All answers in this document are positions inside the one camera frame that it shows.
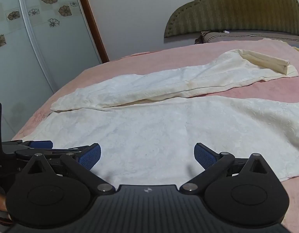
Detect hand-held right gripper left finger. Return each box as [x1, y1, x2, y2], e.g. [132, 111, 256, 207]
[27, 143, 116, 195]

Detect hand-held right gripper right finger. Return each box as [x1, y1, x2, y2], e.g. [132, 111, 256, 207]
[180, 143, 269, 195]

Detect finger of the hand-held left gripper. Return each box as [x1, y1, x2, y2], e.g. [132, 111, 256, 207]
[2, 140, 53, 151]
[15, 144, 92, 158]

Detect cream white pants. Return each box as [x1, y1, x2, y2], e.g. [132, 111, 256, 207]
[12, 49, 299, 183]

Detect floral print wardrobe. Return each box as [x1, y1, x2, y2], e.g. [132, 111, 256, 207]
[0, 0, 103, 142]

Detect pink bed blanket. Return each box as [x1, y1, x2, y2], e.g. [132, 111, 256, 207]
[11, 38, 299, 233]

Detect brown striped pillow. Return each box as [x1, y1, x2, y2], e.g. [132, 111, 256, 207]
[195, 30, 299, 44]

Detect olive green padded headboard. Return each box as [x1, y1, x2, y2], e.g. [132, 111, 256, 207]
[164, 0, 299, 39]

